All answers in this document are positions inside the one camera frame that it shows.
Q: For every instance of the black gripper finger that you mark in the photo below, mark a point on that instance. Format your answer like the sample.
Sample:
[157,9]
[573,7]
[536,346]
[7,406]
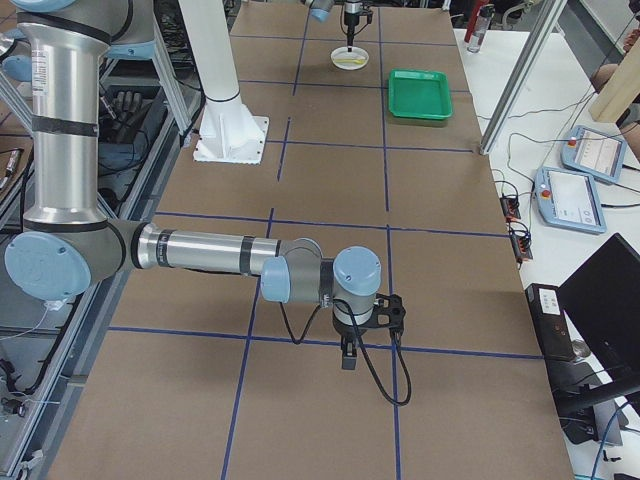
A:
[348,353]
[350,35]

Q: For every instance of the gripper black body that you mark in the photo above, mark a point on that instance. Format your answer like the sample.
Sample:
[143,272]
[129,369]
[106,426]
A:
[344,331]
[352,17]

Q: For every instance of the white round plate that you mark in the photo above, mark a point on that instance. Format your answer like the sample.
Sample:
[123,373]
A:
[356,53]

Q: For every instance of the yellow plastic spoon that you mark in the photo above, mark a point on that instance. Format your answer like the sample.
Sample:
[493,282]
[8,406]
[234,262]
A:
[349,61]

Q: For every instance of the green plastic tray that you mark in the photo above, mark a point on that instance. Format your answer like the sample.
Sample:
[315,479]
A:
[419,94]

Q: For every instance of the clear water bottle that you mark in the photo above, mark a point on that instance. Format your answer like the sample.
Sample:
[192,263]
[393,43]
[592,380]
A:
[482,24]

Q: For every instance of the black desktop box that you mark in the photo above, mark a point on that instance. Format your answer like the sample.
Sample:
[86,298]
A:
[549,320]

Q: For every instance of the orange black usb hub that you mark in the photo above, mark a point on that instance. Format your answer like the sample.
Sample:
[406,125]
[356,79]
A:
[509,200]

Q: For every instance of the black monitor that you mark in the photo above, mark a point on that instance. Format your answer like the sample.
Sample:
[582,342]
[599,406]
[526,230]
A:
[601,299]

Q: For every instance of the near teach pendant tablet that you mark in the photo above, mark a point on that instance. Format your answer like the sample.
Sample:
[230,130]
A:
[569,200]

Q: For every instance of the teach pendant tablet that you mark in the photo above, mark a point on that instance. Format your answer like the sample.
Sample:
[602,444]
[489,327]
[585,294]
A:
[596,153]
[569,200]

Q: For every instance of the far teach pendant tablet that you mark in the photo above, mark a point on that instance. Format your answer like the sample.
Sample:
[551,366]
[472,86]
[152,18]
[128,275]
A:
[596,153]

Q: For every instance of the wooden beam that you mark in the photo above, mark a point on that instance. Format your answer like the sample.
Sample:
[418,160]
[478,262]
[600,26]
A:
[620,92]

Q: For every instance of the person in dark shirt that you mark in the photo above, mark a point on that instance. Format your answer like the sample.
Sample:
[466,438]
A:
[602,76]

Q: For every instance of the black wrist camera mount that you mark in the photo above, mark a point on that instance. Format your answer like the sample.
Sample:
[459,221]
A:
[388,313]

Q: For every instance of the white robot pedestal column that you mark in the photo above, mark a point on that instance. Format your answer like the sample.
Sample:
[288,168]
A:
[228,132]

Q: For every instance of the aluminium frame post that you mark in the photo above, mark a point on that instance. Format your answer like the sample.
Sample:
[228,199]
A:
[532,49]

